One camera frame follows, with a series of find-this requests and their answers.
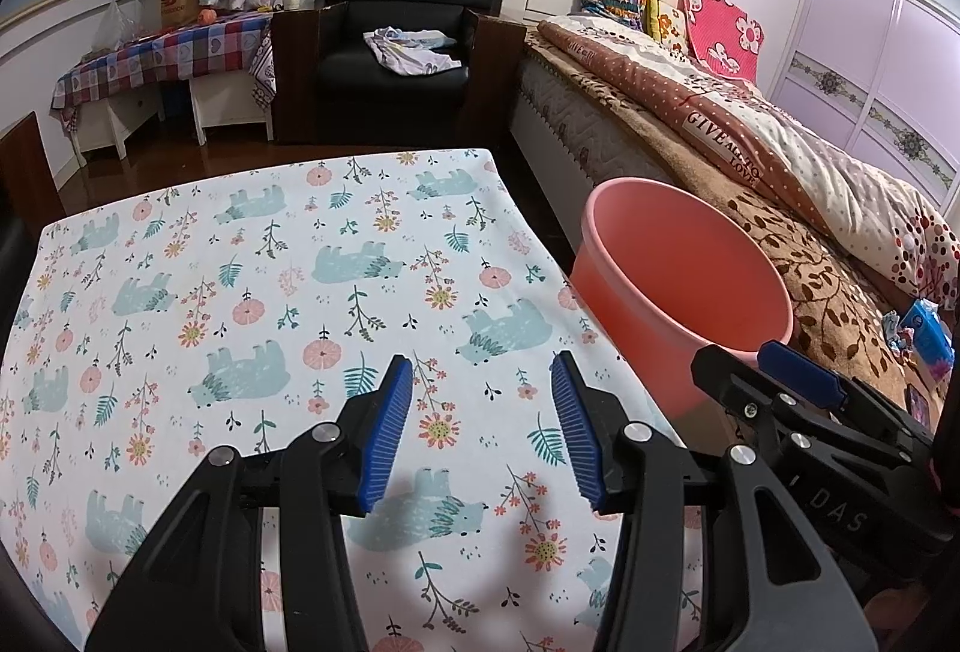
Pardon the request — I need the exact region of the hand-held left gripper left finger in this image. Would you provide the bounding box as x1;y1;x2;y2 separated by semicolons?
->
82;354;415;652

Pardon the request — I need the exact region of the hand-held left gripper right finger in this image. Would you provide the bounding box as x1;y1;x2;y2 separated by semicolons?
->
550;349;878;652

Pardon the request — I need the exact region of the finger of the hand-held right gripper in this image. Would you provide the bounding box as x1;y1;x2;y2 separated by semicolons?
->
690;346;835;467
756;339;936;448

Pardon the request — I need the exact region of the pink plastic bucket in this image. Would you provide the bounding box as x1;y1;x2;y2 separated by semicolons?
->
568;177;794;419

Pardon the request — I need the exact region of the brown leaf pattern blanket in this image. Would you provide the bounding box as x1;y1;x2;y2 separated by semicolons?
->
525;40;946;398

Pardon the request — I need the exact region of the blue tissue packet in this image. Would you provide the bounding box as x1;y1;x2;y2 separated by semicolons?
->
885;299;957;383

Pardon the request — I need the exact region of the dotted quilt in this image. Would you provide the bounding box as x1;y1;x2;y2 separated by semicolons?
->
536;14;960;312

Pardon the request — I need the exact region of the bear and flower print tablecloth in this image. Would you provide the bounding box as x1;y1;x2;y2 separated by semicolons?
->
0;148;721;652

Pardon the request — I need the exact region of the pale purple wardrobe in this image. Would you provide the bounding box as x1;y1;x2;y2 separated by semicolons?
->
769;0;960;218

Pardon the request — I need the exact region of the pink flower pillow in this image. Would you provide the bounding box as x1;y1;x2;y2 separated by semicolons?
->
679;0;766;83

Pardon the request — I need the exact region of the white side table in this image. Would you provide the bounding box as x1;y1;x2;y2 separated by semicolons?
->
71;70;275;169

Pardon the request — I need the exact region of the yellow pillow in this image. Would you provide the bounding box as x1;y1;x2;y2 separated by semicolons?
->
643;0;687;53

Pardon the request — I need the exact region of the pale crumpled cloth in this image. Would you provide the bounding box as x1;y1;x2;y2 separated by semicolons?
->
364;26;462;77

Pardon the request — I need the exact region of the checked tablecloth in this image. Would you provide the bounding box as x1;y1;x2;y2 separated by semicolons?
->
51;10;277;131

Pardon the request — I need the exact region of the black leather sofa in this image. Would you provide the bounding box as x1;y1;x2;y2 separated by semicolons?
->
0;110;61;248

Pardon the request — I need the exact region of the clear plastic bag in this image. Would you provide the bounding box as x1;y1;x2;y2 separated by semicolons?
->
96;0;140;53

